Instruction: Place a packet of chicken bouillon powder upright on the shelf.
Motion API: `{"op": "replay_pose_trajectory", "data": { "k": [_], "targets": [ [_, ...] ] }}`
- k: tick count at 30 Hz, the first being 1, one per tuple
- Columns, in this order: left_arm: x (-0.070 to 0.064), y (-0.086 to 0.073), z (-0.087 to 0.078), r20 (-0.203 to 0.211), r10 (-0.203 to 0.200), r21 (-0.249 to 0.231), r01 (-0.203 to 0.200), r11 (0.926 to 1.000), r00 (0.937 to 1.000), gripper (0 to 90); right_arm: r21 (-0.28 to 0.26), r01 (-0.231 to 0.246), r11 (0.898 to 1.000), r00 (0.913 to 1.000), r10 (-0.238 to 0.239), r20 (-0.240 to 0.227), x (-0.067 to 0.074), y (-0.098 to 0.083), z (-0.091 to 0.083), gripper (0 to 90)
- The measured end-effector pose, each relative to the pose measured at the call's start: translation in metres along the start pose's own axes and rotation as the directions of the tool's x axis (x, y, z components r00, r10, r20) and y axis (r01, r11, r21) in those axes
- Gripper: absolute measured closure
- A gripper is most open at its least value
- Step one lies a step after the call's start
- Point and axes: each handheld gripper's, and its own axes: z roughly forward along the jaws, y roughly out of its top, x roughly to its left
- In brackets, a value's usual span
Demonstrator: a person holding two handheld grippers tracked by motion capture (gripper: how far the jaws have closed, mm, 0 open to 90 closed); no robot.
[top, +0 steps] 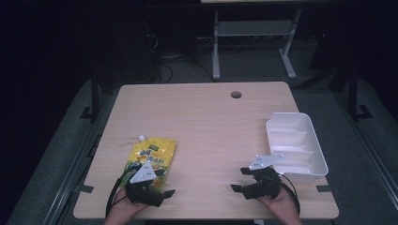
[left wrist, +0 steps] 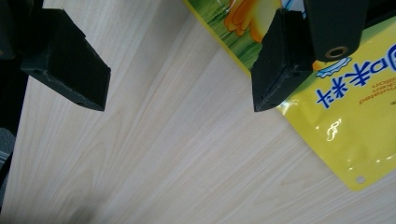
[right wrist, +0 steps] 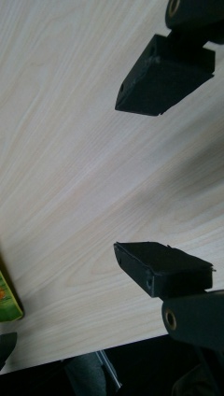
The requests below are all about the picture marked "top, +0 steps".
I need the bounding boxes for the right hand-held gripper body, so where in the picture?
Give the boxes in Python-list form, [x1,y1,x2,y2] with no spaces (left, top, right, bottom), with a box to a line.
[247,154,286,201]

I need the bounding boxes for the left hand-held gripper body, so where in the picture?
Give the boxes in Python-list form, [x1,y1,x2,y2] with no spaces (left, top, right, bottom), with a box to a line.
[125,159,165,208]

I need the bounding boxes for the yellow spout pouch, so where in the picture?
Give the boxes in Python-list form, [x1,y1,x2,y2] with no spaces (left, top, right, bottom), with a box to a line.
[120,135,177,193]

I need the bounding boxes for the person's left hand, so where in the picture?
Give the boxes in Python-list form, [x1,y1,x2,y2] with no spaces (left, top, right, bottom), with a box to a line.
[107,187,148,219]

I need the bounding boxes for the person's right hand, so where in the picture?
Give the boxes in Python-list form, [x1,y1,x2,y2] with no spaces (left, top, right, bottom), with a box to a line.
[258,187,299,218]

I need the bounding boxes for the white plastic tray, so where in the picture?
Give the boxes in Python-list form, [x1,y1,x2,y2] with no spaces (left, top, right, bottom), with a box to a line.
[266,112,329,185]

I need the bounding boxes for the black metal stand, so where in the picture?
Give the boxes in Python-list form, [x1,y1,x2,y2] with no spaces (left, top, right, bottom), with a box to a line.
[79,78,101,123]
[346,65,374,121]

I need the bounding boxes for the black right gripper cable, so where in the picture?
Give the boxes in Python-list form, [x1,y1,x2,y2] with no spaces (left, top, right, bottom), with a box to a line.
[276,172,302,218]

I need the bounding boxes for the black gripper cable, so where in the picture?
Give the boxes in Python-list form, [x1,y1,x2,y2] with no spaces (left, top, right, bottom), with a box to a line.
[276,172,302,218]
[105,163,143,218]

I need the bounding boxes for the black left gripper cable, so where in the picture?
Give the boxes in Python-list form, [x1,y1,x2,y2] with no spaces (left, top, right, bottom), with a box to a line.
[105,163,143,218]

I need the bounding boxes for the metal floor rail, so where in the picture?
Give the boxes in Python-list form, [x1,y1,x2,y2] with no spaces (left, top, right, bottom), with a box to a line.
[331,90,398,195]
[41,93,116,225]

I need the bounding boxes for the black floor cables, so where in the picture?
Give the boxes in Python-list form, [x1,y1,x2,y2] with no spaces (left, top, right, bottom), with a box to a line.
[146,32,217,83]

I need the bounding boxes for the white metal desk frame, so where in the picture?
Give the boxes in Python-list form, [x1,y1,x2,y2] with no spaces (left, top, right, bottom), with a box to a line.
[211,8,303,82]

